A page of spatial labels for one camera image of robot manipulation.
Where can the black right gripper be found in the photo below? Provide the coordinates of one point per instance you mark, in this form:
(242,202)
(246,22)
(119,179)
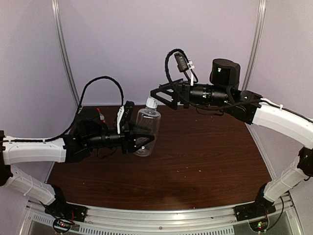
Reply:
(181,93)

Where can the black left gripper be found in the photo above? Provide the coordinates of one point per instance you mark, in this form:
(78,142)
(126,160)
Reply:
(128,139)

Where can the clear plastic bottle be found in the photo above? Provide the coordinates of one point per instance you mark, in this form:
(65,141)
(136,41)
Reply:
(148,119)

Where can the red-label cola bottle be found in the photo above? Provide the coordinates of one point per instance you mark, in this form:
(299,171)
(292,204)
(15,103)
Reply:
(102,117)

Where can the white bottle cap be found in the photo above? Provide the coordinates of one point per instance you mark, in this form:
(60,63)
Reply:
(151,103)

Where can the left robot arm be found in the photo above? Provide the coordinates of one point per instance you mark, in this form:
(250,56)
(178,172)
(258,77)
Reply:
(90,133)

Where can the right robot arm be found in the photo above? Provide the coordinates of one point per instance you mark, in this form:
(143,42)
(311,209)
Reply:
(222,94)

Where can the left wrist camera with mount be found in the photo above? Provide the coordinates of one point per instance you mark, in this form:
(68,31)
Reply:
(123,116)

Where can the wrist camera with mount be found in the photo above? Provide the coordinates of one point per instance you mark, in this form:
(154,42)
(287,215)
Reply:
(186,67)
(123,116)

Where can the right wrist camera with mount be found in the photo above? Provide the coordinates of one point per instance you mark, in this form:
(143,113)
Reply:
(186,67)

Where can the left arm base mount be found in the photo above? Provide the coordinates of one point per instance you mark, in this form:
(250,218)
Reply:
(65,214)

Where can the front aluminium rail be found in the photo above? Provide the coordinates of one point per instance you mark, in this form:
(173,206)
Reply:
(209,221)

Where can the right aluminium frame post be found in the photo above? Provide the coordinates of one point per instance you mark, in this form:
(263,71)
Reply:
(259,27)

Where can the aluminium frame post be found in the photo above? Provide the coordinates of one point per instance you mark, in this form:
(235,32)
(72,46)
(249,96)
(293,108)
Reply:
(63,50)
(259,27)

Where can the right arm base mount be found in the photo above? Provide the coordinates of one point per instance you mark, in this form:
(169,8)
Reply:
(256,212)

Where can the left aluminium frame post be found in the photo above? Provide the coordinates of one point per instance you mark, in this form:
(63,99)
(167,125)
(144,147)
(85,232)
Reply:
(63,50)

